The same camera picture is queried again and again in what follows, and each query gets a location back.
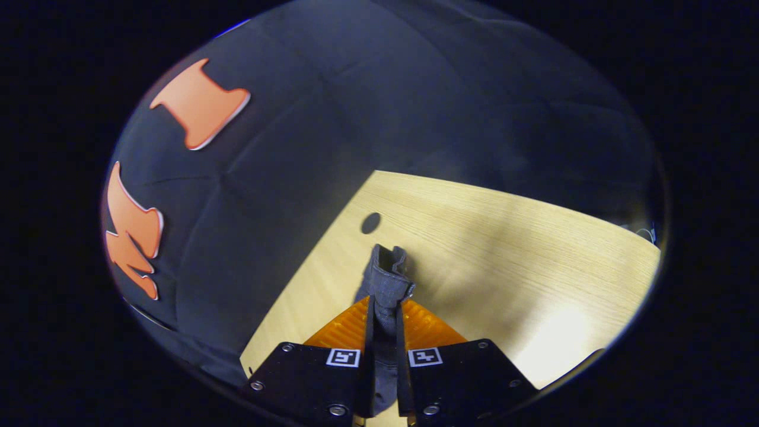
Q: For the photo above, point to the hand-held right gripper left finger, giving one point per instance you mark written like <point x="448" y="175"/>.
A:
<point x="308" y="379"/>

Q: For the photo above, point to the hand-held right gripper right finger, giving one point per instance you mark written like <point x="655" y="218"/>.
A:
<point x="462" y="379"/>

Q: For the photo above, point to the dark grey jeans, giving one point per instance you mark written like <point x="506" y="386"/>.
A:
<point x="386" y="279"/>

